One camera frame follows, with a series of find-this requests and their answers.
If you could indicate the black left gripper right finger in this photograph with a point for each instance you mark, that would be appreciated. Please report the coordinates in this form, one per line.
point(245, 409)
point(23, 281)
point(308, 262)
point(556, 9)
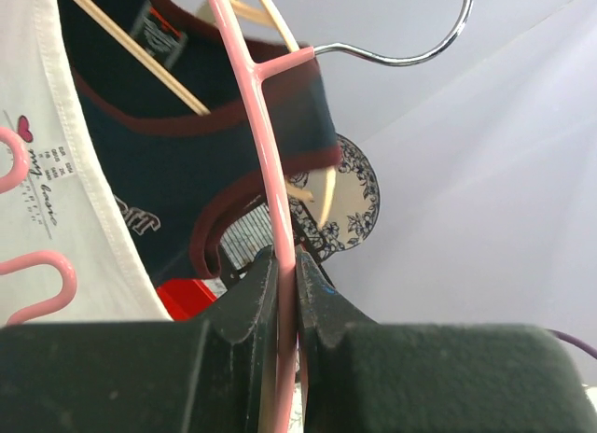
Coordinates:
point(362, 376)

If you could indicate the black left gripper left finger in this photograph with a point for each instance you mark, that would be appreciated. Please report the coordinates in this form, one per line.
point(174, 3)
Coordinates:
point(212, 373)

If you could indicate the white tank top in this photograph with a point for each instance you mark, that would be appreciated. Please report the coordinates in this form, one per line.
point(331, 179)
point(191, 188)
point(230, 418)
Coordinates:
point(65, 204)

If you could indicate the pink plastic hanger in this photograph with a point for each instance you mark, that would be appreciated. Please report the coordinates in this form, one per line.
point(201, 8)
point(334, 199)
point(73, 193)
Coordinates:
point(15, 167)

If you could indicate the wooden jersey hanger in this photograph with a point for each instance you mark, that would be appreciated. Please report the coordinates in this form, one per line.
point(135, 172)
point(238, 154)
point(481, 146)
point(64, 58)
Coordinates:
point(210, 55)

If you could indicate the red plastic tray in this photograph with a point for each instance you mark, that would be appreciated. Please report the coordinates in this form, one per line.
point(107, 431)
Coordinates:
point(185, 298)

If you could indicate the blue floral plate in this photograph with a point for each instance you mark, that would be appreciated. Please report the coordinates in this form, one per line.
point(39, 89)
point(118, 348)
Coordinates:
point(354, 210)

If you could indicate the navy basketball jersey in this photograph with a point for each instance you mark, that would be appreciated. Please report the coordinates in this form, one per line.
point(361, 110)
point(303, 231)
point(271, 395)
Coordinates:
point(186, 139)

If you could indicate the black wire dish rack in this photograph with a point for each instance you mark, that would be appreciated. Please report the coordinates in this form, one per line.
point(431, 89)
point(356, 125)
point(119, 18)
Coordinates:
point(250, 236)

